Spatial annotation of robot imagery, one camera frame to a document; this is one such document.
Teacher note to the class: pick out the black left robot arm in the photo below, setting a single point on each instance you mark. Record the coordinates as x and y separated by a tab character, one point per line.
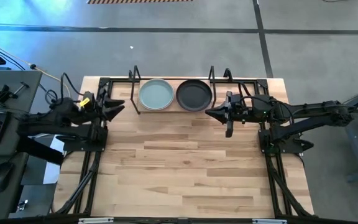
57	112

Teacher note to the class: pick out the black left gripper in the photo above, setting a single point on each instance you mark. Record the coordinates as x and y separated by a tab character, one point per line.
98	105

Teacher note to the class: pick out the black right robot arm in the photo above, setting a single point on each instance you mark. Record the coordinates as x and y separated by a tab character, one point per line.
306	112

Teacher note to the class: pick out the black clamp mount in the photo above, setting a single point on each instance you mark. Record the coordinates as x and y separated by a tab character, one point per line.
3	95

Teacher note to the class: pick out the small silver clip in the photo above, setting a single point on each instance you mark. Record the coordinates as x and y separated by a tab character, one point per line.
22	205

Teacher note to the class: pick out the white paper sheet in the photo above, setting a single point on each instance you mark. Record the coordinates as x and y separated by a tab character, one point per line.
51	174

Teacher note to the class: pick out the yellow tag label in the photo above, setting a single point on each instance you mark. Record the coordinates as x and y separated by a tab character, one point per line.
84	102

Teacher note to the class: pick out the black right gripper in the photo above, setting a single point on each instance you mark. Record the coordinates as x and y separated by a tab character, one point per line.
239	110

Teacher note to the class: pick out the black aluminium rig frame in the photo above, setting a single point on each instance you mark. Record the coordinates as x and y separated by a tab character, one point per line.
103	81

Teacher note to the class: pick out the light green plate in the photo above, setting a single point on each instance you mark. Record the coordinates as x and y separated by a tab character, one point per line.
156	94

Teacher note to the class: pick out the silver hinge bracket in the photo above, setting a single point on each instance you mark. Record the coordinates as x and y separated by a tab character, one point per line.
269	221
95	220

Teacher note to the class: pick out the grey side desk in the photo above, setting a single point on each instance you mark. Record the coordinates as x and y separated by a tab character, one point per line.
26	76

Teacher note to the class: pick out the black computer mouse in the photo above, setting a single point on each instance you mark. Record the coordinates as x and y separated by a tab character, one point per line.
2	175

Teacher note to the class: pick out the dark navy plate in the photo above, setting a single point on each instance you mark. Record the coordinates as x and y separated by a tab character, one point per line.
194	95

